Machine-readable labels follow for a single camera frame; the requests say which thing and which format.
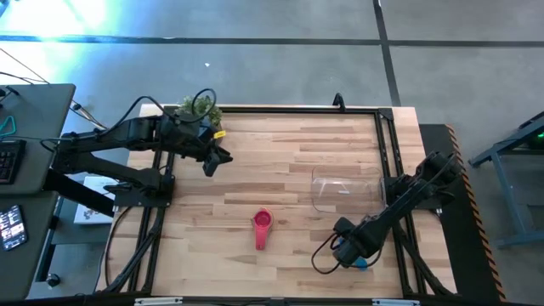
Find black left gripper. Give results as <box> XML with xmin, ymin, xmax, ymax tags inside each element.
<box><xmin>181</xmin><ymin>122</ymin><xmax>235</xmax><ymax>178</ymax></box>

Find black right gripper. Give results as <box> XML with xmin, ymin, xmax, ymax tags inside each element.
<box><xmin>332</xmin><ymin>215</ymin><xmax>380</xmax><ymax>268</ymax></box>

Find blue plastic measuring cup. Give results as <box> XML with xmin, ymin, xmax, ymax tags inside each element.
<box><xmin>337</xmin><ymin>237</ymin><xmax>370</xmax><ymax>272</ymax></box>

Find pink plastic measuring cup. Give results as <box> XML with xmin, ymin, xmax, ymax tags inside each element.
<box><xmin>251</xmin><ymin>207</ymin><xmax>275</xmax><ymax>252</ymax></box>

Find clear plastic basket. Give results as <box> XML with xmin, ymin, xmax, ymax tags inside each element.
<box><xmin>311</xmin><ymin>164</ymin><xmax>387</xmax><ymax>215</ymax></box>

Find green plant in ribbed pot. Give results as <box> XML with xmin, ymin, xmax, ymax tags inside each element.
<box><xmin>176</xmin><ymin>95</ymin><xmax>224</xmax><ymax>141</ymax></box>

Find black mat with hazard stripe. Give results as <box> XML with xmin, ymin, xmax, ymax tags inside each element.
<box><xmin>418</xmin><ymin>123</ymin><xmax>507</xmax><ymax>303</ymax></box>

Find white booklet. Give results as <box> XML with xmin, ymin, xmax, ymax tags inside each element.
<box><xmin>74</xmin><ymin>176</ymin><xmax>118</xmax><ymax>225</ymax></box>

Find blue-grey metal stand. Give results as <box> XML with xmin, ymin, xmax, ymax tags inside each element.
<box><xmin>468</xmin><ymin>110</ymin><xmax>544</xmax><ymax>248</ymax></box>

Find grey side desk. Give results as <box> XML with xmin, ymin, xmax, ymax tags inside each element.
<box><xmin>0</xmin><ymin>83</ymin><xmax>77</xmax><ymax>303</ymax></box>

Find black keyboard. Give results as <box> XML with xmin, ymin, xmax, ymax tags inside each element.
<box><xmin>0</xmin><ymin>139</ymin><xmax>26</xmax><ymax>185</ymax></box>

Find black box with green light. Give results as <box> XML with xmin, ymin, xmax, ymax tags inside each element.
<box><xmin>526</xmin><ymin>127</ymin><xmax>544</xmax><ymax>150</ymax></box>

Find teal clip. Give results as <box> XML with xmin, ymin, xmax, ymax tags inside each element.
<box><xmin>0</xmin><ymin>115</ymin><xmax>17</xmax><ymax>138</ymax></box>

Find black smartphone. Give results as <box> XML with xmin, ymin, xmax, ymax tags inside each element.
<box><xmin>0</xmin><ymin>204</ymin><xmax>29</xmax><ymax>252</ymax></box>

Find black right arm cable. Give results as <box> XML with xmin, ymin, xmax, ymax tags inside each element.
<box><xmin>310</xmin><ymin>232</ymin><xmax>342</xmax><ymax>275</ymax></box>

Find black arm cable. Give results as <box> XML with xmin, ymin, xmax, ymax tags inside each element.
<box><xmin>310</xmin><ymin>232</ymin><xmax>342</xmax><ymax>275</ymax></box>
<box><xmin>112</xmin><ymin>88</ymin><xmax>218</xmax><ymax>128</ymax></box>

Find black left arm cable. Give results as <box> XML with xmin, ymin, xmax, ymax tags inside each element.
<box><xmin>112</xmin><ymin>88</ymin><xmax>218</xmax><ymax>128</ymax></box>

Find white frame bracket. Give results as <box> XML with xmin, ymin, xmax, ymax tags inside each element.
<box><xmin>134</xmin><ymin>297</ymin><xmax>184</xmax><ymax>306</ymax></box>
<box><xmin>372</xmin><ymin>298</ymin><xmax>421</xmax><ymax>306</ymax></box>

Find black aluminium table frame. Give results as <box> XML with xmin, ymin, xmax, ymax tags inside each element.
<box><xmin>96</xmin><ymin>105</ymin><xmax>458</xmax><ymax>298</ymax></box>

